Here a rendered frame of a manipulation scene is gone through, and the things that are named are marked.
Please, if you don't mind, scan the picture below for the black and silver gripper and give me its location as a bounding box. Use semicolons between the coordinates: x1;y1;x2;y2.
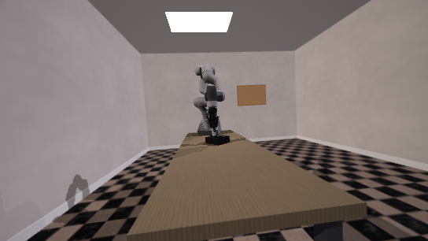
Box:
207;108;220;136

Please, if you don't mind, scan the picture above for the black lighting desk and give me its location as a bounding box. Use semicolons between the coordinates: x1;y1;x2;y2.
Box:
205;135;230;145

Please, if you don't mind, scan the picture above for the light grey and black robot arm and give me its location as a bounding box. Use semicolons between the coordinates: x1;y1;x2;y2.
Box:
194;64;225;130

